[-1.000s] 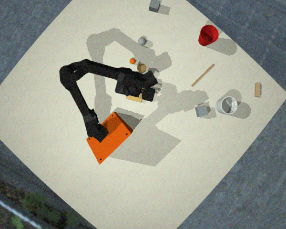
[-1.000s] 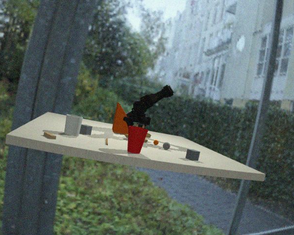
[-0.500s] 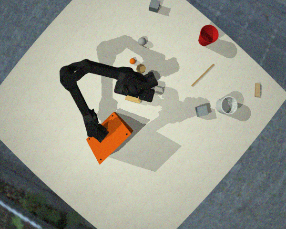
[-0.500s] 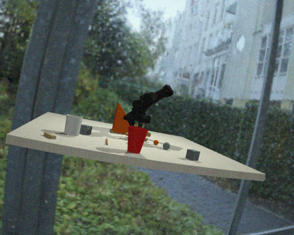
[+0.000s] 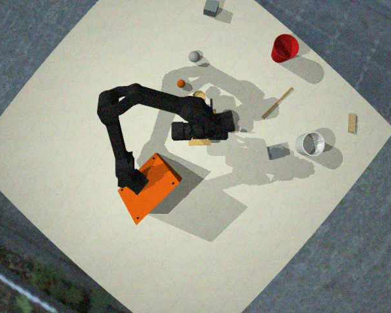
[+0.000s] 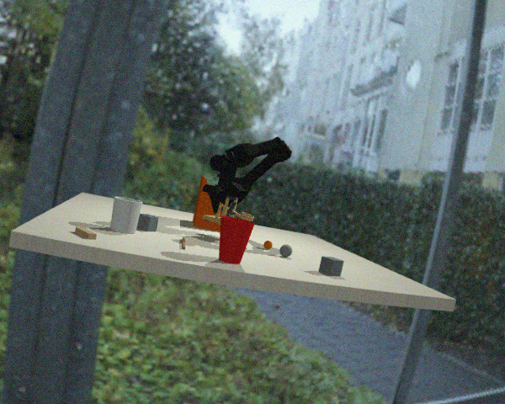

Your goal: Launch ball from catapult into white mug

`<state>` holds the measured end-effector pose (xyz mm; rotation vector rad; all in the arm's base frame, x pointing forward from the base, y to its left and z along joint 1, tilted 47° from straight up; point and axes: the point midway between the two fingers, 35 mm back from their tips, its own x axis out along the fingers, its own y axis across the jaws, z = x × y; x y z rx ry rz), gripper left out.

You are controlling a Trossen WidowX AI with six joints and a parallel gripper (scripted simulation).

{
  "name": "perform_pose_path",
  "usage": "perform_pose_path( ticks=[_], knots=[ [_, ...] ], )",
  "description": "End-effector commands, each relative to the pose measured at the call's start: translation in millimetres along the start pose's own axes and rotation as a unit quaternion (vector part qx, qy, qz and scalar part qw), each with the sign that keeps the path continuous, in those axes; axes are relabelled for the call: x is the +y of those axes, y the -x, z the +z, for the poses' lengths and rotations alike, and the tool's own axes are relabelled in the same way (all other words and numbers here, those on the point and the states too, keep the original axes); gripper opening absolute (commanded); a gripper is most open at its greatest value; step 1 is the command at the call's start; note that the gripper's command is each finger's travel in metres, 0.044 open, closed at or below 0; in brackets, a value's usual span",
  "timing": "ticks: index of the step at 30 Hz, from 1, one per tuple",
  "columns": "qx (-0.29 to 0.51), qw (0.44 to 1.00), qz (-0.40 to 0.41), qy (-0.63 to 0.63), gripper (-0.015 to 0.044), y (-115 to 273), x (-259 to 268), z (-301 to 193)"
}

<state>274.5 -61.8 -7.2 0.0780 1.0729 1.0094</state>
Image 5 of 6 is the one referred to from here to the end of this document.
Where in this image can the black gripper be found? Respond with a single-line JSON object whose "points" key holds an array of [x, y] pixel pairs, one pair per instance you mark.
{"points": [[178, 133]]}

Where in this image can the grey ball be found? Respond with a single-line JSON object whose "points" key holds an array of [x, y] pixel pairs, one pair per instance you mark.
{"points": [[194, 56]]}

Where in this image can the red plastic cup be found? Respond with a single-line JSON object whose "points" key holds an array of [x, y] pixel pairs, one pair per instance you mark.
{"points": [[285, 47]]}

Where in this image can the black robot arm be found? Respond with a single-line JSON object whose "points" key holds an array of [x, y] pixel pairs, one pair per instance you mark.
{"points": [[199, 115]]}

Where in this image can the white mug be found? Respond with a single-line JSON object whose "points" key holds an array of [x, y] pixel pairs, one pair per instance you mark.
{"points": [[310, 144]]}

